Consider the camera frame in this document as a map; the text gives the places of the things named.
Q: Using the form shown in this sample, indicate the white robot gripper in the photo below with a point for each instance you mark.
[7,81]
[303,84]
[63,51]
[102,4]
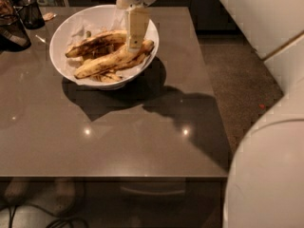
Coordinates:
[137,17]

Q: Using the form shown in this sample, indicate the large front spotted banana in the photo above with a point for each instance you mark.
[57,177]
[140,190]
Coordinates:
[99,65]

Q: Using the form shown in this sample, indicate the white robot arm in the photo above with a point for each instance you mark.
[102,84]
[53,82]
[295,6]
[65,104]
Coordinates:
[265,186]

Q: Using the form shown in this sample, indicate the back browned banana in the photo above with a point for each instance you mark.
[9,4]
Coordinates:
[94,42]

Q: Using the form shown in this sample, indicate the white bowl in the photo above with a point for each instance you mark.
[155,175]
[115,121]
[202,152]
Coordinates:
[63,38]

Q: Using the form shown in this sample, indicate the right small banana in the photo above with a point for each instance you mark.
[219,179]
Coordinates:
[130,59]

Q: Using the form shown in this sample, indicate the bottom banana pieces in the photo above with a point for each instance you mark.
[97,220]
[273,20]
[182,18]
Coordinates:
[108,78]

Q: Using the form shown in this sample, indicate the small wrapper on table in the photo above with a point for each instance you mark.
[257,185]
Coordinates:
[49,16]

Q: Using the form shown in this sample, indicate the black mesh cup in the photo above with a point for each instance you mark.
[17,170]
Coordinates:
[30,14]

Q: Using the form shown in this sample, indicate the dark appliance at left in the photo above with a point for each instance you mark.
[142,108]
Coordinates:
[13,36]

